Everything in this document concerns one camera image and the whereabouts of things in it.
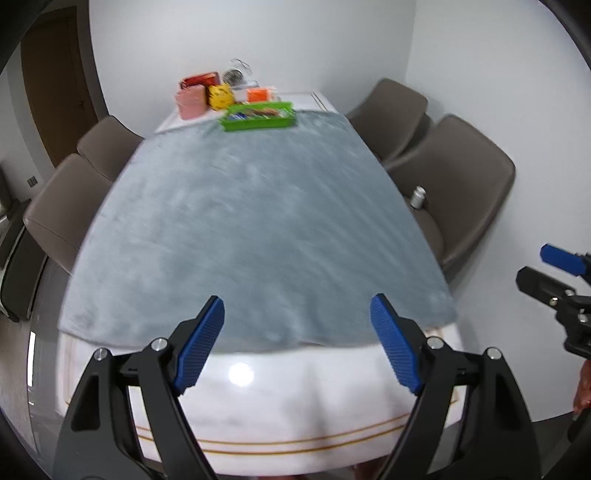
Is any red cardboard box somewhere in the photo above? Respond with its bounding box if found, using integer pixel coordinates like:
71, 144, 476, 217
180, 71, 220, 90

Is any brown leather chair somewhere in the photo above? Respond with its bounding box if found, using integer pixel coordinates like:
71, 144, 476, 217
388, 115, 516, 282
346, 78, 432, 167
77, 115, 145, 183
23, 153, 114, 275

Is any pile of small packets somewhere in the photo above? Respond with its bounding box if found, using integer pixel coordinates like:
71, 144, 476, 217
226, 107, 289, 120

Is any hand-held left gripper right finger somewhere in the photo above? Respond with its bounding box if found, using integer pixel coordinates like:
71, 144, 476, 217
369, 293, 542, 480

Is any white desk fan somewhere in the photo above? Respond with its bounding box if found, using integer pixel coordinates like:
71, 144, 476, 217
222, 58, 259, 89

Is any pink bin with plastic liner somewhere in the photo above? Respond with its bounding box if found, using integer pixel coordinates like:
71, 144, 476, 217
175, 87, 206, 120

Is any person's right hand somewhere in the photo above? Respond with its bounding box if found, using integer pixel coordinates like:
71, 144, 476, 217
573, 357, 591, 414

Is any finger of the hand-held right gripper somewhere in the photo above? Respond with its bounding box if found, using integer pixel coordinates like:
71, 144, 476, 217
516, 266, 591, 311
540, 244, 591, 283

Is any yellow tiger toy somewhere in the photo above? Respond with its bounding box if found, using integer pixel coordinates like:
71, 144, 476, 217
208, 84, 233, 110

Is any green plastic tray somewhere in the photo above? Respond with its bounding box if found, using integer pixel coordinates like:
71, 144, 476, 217
218, 102, 298, 133

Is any brown wooden door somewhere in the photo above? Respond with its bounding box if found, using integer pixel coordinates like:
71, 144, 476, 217
21, 4, 109, 169

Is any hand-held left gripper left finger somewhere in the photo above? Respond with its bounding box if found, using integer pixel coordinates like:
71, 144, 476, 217
53, 295, 226, 480

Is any dark leather sofa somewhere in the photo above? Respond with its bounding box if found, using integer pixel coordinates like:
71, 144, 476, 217
0, 198, 49, 322

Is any grey fleece blanket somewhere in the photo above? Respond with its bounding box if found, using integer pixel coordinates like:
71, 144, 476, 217
58, 110, 458, 356

